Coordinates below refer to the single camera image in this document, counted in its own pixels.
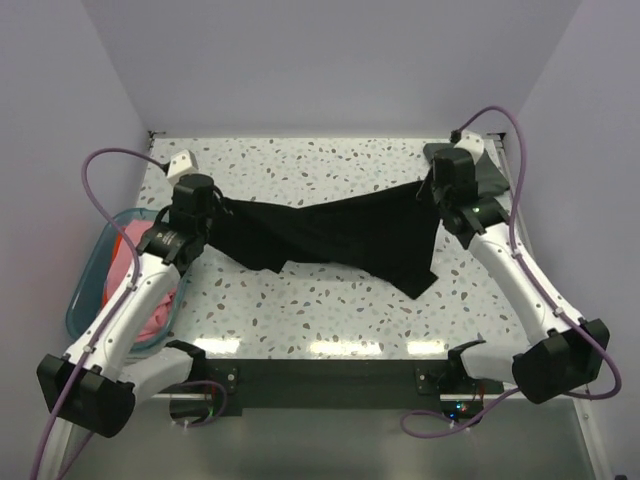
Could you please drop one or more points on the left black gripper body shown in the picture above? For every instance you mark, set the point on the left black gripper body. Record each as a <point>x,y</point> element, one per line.
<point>204,229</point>

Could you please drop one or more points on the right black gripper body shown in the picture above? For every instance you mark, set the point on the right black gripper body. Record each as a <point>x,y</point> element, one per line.
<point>431,195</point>

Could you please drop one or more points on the black t shirt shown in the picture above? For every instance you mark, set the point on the black t shirt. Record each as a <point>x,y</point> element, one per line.
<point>389,234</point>

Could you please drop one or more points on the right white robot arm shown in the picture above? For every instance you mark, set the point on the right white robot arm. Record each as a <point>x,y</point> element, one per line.
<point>565,350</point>

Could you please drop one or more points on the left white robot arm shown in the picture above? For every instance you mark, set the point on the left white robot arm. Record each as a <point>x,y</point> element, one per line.
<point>130,310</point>

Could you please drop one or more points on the folded grey t shirt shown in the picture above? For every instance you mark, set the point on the folded grey t shirt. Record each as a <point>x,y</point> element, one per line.
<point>491,182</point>

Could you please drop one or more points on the orange garment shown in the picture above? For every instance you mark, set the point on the orange garment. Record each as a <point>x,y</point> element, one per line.
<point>115,248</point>

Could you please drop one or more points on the pink t shirt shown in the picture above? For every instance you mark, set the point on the pink t shirt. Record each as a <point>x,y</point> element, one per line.
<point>152,310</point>

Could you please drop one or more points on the teal plastic laundry basket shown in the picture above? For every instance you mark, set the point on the teal plastic laundry basket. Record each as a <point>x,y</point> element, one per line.
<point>86,300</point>

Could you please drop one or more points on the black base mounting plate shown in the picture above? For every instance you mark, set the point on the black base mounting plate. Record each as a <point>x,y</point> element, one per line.
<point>341,384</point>

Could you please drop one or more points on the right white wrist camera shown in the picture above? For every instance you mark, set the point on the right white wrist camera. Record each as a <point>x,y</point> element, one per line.
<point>469,141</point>

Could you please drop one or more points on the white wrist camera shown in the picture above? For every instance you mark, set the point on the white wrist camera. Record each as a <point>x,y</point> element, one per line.
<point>182,163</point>
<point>469,141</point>

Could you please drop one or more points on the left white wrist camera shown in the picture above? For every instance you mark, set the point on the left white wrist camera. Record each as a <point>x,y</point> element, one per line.
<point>182,163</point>

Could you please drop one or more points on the aluminium frame rail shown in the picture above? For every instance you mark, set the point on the aluminium frame rail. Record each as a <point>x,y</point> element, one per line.
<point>371,384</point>

